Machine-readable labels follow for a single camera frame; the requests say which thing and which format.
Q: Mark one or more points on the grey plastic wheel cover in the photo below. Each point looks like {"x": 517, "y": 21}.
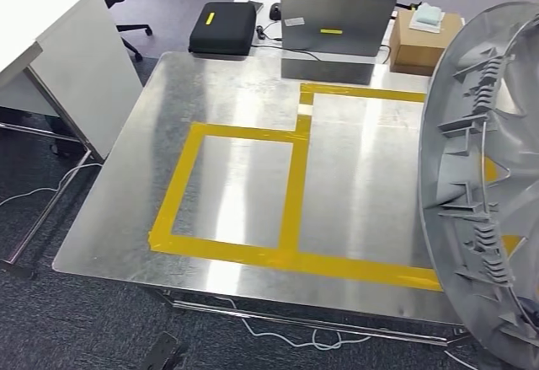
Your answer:
{"x": 442, "y": 133}

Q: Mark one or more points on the stainless steel workbench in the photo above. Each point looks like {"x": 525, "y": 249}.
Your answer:
{"x": 358, "y": 189}

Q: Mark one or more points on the white desk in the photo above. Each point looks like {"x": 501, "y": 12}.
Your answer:
{"x": 84, "y": 66}
{"x": 271, "y": 32}

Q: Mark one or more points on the black zip case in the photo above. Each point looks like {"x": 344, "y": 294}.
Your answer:
{"x": 223, "y": 27}

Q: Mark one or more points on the black computer mouse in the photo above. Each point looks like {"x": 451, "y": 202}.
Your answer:
{"x": 275, "y": 12}

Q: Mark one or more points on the silver laptop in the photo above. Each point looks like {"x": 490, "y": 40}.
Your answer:
{"x": 337, "y": 21}

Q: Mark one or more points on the brown cardboard box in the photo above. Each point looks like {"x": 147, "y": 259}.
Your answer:
{"x": 421, "y": 49}

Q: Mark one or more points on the pale green tissue pack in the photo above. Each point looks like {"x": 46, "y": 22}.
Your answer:
{"x": 427, "y": 16}

